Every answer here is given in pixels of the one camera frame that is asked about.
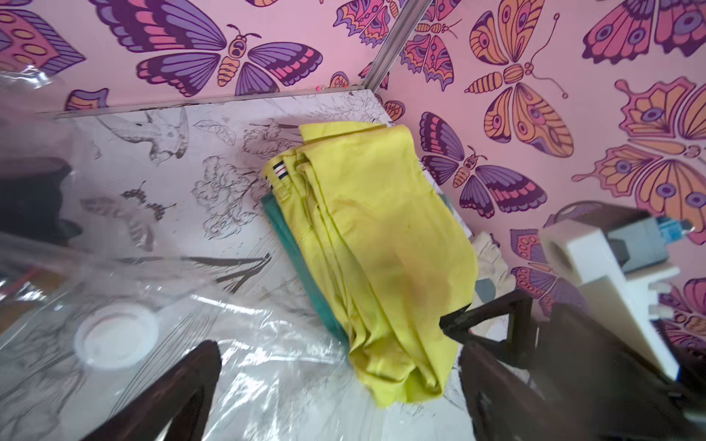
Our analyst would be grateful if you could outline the beige work glove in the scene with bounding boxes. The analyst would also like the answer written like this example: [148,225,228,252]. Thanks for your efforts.
[471,232,516,309]

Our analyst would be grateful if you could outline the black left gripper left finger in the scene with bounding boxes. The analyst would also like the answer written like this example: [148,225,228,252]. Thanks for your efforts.
[85,340,222,440]

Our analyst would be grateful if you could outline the clear plastic vacuum bag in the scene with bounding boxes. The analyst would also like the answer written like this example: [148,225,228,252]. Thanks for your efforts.
[1,90,473,440]

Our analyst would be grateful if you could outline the yellow garment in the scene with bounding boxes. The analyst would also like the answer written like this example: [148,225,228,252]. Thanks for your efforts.
[262,121,478,407]

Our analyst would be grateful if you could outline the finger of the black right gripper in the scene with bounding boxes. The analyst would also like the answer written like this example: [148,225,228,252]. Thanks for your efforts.
[438,288,536,369]

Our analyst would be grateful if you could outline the dark grey garment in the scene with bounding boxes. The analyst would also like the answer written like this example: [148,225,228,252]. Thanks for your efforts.
[1,157,83,246]

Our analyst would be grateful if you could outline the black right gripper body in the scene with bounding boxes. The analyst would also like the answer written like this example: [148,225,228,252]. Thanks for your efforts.
[531,304,705,440]

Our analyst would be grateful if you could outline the green trousers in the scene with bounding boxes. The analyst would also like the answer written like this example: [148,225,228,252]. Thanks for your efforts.
[261,193,349,345]

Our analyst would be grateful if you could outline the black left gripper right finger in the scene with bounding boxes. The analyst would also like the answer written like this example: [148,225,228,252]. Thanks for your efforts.
[459,343,552,440]

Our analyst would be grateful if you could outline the aluminium frame bars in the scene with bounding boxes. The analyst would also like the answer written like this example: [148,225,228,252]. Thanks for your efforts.
[36,1,430,119]

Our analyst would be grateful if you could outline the white vacuum bag valve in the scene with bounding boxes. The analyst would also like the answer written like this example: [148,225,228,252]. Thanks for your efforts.
[73,303,159,370]

